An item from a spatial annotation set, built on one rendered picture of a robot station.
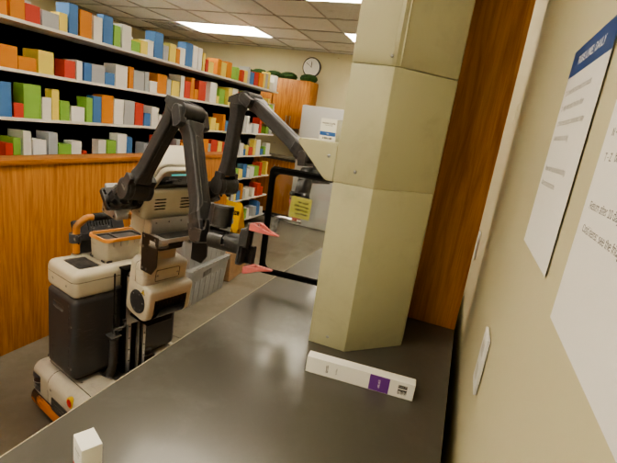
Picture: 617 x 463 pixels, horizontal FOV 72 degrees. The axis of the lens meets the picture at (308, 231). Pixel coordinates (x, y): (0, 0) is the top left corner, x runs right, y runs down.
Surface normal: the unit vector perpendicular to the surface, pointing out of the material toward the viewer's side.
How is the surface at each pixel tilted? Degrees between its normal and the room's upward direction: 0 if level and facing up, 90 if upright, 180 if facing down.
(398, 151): 90
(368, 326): 90
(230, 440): 0
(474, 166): 90
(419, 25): 90
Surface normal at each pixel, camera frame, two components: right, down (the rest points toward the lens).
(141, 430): 0.14, -0.96
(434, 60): 0.39, 0.28
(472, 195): -0.36, 0.18
